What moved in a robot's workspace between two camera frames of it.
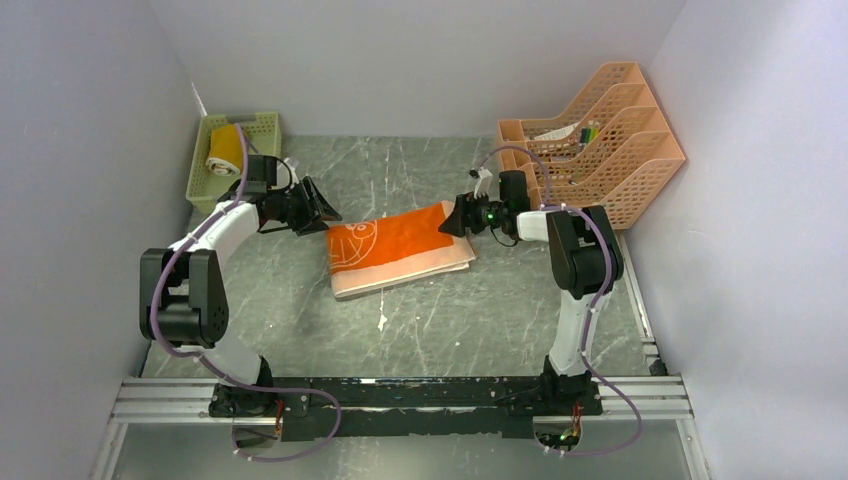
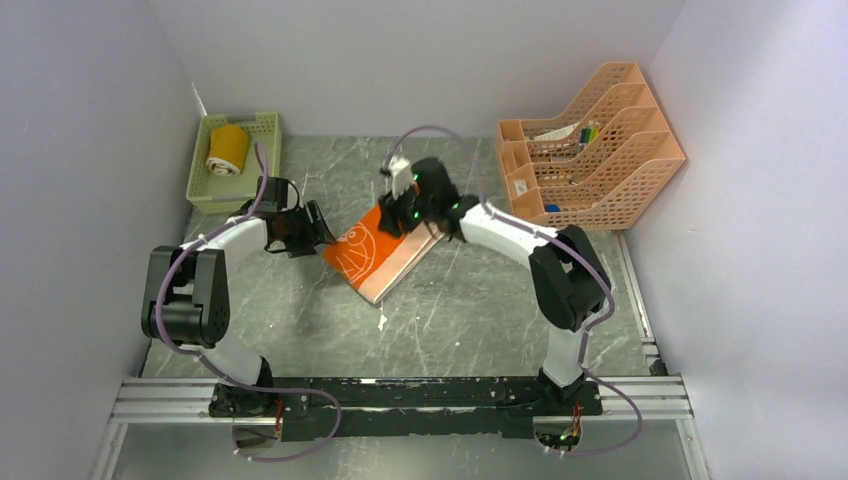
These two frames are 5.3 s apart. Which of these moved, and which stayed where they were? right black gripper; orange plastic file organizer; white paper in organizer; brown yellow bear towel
Moved: right black gripper
Stayed: white paper in organizer; brown yellow bear towel; orange plastic file organizer
